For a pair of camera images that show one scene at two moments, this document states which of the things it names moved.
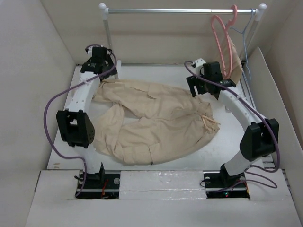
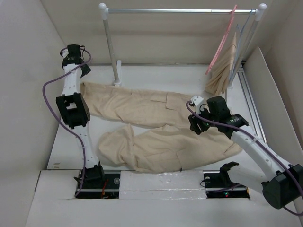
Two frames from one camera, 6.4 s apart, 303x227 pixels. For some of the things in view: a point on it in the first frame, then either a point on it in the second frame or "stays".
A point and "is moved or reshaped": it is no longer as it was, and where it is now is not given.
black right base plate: (220, 184) stays
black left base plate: (99, 185) stays
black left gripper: (108, 64) to (85, 70)
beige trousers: (139, 122) is moved or reshaped
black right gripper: (193, 81) to (194, 126)
